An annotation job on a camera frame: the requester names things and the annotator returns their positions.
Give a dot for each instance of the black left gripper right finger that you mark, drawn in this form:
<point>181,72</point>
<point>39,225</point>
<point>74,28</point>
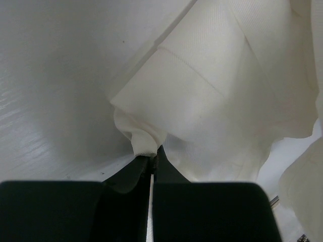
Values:
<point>188,211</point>

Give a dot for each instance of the white pleated skirt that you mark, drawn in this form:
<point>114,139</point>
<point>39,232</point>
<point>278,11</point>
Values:
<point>232,78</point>

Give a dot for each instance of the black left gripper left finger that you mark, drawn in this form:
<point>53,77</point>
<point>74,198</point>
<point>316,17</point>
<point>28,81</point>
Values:
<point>112,210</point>

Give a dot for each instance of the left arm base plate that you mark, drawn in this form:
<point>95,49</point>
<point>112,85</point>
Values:
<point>274,201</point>

